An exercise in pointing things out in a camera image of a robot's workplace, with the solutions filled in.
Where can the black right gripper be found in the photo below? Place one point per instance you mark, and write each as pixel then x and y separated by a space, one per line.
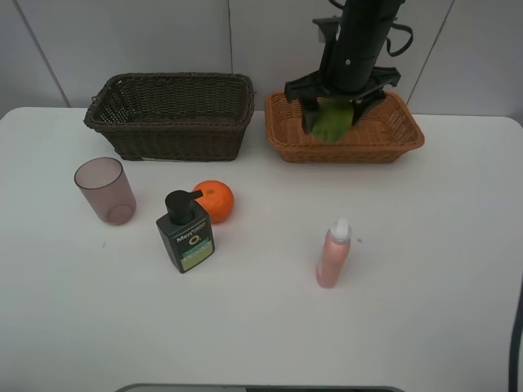
pixel 312 86

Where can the green lime fruit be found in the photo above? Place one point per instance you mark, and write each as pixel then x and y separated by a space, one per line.
pixel 334 120

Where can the pink spray bottle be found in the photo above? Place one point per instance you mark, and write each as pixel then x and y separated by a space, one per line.
pixel 337 244

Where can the dark green pump bottle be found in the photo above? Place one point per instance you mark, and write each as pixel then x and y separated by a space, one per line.
pixel 186 230

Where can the translucent purple plastic cup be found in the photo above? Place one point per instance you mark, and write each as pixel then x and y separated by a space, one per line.
pixel 103 183

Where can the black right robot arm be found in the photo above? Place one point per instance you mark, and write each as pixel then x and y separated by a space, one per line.
pixel 348 71

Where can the orange wicker basket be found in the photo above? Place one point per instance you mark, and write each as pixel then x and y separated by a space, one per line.
pixel 382 136

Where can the orange tangerine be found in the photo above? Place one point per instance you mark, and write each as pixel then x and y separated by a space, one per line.
pixel 218 200

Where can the dark brown wicker basket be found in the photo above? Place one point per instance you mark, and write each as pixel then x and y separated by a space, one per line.
pixel 195 117

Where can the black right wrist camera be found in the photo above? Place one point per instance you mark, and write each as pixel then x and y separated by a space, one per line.
pixel 328 28

